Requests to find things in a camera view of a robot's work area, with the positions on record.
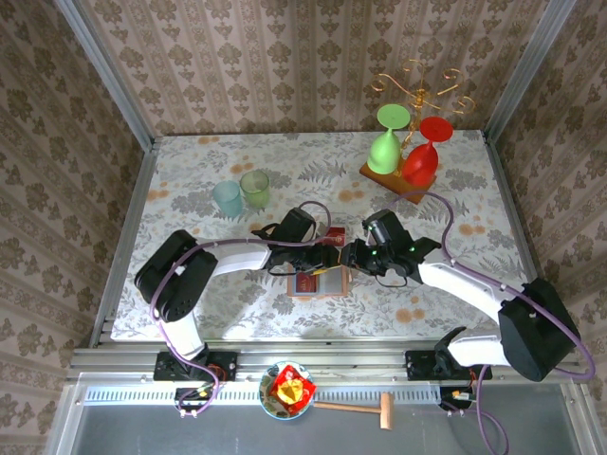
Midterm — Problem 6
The red credit card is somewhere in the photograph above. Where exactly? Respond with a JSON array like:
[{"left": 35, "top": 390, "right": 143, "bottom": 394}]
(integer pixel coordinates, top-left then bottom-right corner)
[{"left": 293, "top": 272, "right": 320, "bottom": 294}]

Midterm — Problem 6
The tan leather card holder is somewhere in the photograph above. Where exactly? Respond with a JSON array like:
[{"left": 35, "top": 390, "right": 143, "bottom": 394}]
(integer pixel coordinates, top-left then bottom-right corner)
[{"left": 286, "top": 264, "right": 351, "bottom": 299}]

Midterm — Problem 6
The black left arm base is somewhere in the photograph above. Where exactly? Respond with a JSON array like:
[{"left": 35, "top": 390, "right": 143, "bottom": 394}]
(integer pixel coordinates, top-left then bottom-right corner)
[{"left": 154, "top": 350, "right": 238, "bottom": 382}]

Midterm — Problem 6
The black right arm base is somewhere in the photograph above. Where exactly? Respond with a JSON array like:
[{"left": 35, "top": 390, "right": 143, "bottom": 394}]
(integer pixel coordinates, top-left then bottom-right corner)
[{"left": 406, "top": 348, "right": 493, "bottom": 381}]

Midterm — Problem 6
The floral tablecloth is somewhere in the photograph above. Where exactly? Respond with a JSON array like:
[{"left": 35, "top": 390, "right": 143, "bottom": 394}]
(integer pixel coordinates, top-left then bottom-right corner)
[{"left": 111, "top": 131, "right": 546, "bottom": 340}]

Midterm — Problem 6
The green frosted cup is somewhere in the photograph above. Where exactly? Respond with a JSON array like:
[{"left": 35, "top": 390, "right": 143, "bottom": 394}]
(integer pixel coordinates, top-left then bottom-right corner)
[{"left": 239, "top": 170, "right": 271, "bottom": 209}]

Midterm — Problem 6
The blue frosted cup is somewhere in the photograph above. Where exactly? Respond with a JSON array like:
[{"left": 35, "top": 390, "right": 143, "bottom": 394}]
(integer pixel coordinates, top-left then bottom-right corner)
[{"left": 212, "top": 179, "right": 245, "bottom": 219}]

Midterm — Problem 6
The red wine glass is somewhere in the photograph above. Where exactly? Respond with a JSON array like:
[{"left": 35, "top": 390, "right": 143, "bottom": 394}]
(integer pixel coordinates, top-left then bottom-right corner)
[{"left": 401, "top": 117, "right": 454, "bottom": 186}]

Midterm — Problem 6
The green wine glass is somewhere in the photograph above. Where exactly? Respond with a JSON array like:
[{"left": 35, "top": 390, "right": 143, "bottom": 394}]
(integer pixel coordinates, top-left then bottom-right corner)
[{"left": 367, "top": 103, "right": 412, "bottom": 174}]

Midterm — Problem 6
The red gold foil wrapper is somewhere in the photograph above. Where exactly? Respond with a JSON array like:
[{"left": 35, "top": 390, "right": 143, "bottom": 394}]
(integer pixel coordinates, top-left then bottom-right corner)
[{"left": 269, "top": 364, "right": 318, "bottom": 410}]

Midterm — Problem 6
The patterned bowl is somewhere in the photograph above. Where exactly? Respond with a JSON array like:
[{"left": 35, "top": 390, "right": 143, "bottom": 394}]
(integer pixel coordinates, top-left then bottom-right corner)
[{"left": 258, "top": 361, "right": 318, "bottom": 420}]

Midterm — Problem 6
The wooden mallet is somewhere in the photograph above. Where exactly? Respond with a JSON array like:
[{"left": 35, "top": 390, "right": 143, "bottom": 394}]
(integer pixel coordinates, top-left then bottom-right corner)
[{"left": 312, "top": 391, "right": 395, "bottom": 430}]

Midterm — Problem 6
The black connector block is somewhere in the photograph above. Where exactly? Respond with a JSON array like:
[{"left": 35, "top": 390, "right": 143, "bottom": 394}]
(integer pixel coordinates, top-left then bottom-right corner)
[
  {"left": 174, "top": 386, "right": 223, "bottom": 418},
  {"left": 436, "top": 385, "right": 477, "bottom": 413}
]

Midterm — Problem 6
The gold wire glass rack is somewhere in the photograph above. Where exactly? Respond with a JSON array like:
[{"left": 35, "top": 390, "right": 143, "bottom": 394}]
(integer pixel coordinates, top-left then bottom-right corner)
[{"left": 359, "top": 59, "right": 477, "bottom": 206}]

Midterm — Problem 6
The aluminium front rail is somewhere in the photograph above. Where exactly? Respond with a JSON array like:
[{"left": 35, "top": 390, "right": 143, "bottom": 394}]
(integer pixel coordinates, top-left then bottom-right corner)
[{"left": 65, "top": 337, "right": 589, "bottom": 383}]

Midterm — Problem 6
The aluminium side rail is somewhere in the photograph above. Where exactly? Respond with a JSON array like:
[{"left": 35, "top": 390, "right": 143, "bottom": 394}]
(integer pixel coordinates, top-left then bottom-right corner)
[
  {"left": 481, "top": 130, "right": 573, "bottom": 347},
  {"left": 88, "top": 141, "right": 158, "bottom": 350}
]

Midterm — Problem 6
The white slotted cable duct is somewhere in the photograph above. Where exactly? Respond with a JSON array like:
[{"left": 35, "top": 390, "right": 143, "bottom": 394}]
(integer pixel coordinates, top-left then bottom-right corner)
[{"left": 83, "top": 378, "right": 447, "bottom": 408}]

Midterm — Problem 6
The aluminium corner post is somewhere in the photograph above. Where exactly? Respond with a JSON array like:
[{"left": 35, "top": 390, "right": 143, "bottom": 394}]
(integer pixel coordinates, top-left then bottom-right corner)
[
  {"left": 54, "top": 0, "right": 156, "bottom": 151},
  {"left": 484, "top": 0, "right": 578, "bottom": 143}
]

